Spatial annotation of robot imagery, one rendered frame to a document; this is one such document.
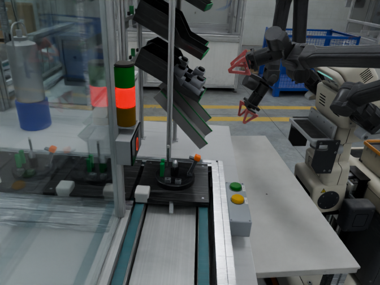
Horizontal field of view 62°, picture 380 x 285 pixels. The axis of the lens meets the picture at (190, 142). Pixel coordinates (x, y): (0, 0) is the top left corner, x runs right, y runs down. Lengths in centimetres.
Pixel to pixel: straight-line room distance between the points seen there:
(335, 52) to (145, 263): 80
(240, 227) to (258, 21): 914
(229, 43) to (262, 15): 490
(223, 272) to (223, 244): 10
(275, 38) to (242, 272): 73
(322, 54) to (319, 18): 957
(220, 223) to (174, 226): 15
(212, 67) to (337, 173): 386
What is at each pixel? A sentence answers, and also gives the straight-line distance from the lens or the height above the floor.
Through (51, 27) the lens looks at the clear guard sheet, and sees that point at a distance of 50.
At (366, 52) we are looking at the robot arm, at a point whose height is 145.
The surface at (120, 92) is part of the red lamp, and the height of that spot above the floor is 135.
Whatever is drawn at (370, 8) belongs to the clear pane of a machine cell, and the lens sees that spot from 639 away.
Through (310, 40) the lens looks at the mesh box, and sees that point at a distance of 534.
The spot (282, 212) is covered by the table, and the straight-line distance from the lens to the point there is 122.
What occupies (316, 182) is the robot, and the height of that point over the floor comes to 80.
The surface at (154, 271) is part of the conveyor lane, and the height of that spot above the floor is 92.
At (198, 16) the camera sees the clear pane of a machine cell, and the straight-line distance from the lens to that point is 498.
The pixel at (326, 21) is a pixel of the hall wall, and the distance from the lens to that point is 1075.
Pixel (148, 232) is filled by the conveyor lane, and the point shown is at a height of 92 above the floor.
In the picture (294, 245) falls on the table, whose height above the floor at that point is 86.
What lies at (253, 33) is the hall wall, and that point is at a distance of 993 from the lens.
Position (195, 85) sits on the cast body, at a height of 124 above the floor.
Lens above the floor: 159
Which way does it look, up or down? 27 degrees down
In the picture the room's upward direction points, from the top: 3 degrees clockwise
